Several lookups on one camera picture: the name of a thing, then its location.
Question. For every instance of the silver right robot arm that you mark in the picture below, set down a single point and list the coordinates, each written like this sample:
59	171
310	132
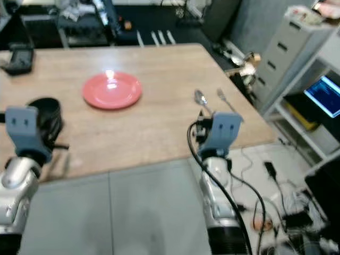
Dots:
223	207

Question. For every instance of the silver metal spoon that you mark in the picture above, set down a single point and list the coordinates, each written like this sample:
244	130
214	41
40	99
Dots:
201	98

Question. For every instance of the silver metal fork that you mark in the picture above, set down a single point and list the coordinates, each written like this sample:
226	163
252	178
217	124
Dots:
226	101

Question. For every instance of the red round plate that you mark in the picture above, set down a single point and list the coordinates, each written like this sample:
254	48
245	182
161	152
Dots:
112	91

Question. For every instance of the black handheld device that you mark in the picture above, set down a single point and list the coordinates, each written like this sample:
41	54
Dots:
19	59

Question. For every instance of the black power adapter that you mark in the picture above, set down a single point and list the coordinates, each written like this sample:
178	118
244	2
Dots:
270	171

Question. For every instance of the gold white figurine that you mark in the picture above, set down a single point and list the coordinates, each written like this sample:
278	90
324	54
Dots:
248	65

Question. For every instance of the white metal shelf rack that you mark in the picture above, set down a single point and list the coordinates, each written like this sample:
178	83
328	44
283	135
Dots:
292	133

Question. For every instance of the yellow flat box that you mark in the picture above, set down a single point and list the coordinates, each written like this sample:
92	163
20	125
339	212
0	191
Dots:
300	117

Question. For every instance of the grey drawer cabinet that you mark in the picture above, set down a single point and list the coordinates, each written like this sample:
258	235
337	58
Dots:
284	53

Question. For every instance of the blue lit laptop screen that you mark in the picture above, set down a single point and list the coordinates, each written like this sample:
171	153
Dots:
324	96

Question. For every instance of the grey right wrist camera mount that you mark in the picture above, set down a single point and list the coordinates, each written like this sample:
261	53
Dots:
226	133

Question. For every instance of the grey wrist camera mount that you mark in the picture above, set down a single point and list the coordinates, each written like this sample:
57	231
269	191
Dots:
226	133
24	125

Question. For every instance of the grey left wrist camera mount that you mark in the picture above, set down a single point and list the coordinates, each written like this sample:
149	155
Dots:
24	125

